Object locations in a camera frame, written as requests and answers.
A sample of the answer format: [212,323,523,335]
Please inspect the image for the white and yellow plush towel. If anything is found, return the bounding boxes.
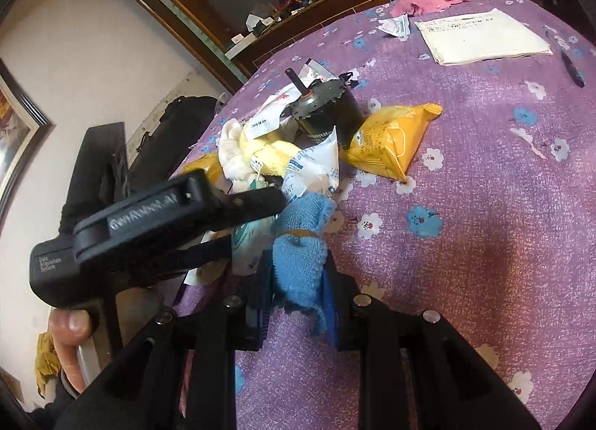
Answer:
[218,118,300,193]

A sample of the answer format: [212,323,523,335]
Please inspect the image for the green white tissue pack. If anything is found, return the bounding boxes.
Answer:
[231,217,275,276]

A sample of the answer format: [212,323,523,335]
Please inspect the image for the white red-striped packet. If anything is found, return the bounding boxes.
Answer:
[244,59,336,140]

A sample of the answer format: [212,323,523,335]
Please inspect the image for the purple floral tablecloth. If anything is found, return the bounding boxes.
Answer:
[189,0,595,429]

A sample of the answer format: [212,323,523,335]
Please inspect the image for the yellow snack bag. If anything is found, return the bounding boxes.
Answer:
[340,103,443,182]

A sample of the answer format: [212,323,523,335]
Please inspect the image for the white paper sheets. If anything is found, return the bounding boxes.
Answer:
[416,8,552,66]

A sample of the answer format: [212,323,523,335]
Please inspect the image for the black pen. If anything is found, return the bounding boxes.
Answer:
[545,29,585,88]

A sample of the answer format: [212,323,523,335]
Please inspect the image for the blue towel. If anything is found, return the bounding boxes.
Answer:
[272,191,335,334]

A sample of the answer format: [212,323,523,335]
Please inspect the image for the framed wall painting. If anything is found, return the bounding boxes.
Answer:
[1,61,53,219]

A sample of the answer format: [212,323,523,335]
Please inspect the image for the person's left hand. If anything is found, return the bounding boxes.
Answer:
[48,309,92,393]

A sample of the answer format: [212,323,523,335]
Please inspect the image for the black electric motor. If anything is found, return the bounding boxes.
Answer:
[282,68,365,149]

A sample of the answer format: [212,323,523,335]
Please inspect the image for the small crumpled white packet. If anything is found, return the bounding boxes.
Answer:
[377,14,410,38]

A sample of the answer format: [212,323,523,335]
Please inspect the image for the pink cloth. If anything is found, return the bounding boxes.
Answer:
[390,0,470,17]

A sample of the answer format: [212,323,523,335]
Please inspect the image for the white blue-print packet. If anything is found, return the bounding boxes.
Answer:
[282,128,339,202]

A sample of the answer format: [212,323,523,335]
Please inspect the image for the black leather sofa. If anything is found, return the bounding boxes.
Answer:
[127,96,217,194]

